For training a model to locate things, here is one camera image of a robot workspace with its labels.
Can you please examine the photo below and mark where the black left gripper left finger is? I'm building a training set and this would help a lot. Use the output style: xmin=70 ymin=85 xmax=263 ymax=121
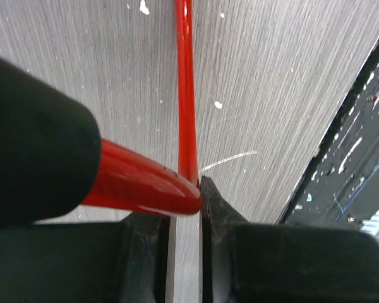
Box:
xmin=0 ymin=213 xmax=173 ymax=302

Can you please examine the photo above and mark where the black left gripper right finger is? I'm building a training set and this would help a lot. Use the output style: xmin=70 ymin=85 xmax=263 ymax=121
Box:
xmin=200 ymin=177 xmax=379 ymax=302

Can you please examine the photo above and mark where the red cable lock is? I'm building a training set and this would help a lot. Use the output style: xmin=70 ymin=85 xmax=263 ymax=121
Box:
xmin=0 ymin=1 xmax=202 ymax=228

